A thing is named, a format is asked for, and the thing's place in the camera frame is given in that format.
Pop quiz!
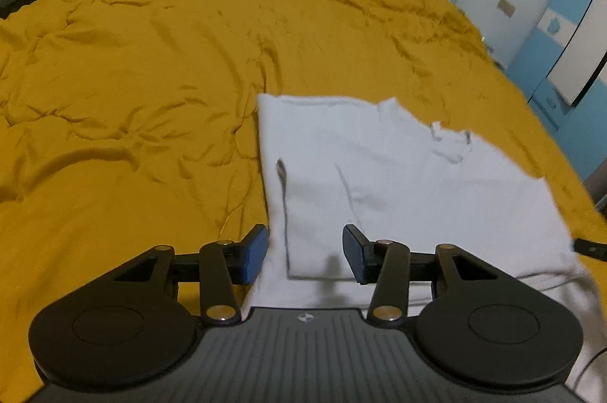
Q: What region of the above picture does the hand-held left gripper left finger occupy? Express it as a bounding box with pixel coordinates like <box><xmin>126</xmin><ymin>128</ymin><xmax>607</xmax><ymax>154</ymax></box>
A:
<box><xmin>113</xmin><ymin>224</ymin><xmax>269</xmax><ymax>323</ymax></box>

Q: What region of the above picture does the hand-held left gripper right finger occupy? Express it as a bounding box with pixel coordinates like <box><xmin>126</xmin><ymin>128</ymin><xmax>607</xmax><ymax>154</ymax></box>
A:
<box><xmin>342</xmin><ymin>224</ymin><xmax>510</xmax><ymax>323</ymax></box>

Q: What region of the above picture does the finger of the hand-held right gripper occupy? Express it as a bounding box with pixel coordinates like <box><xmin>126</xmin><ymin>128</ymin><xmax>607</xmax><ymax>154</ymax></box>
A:
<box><xmin>573</xmin><ymin>237</ymin><xmax>607</xmax><ymax>262</ymax></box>

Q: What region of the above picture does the white printed t-shirt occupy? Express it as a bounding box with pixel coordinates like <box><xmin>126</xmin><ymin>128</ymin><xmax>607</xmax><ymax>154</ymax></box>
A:
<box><xmin>239</xmin><ymin>94</ymin><xmax>599</xmax><ymax>403</ymax></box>

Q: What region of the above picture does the wardrobe mirror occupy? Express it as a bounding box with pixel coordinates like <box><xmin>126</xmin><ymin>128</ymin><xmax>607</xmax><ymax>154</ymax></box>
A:
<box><xmin>545</xmin><ymin>0</ymin><xmax>607</xmax><ymax>109</ymax></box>

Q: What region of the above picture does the yellow blanket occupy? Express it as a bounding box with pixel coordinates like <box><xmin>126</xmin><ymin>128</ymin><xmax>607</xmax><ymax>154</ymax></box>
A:
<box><xmin>0</xmin><ymin>0</ymin><xmax>602</xmax><ymax>403</ymax></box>

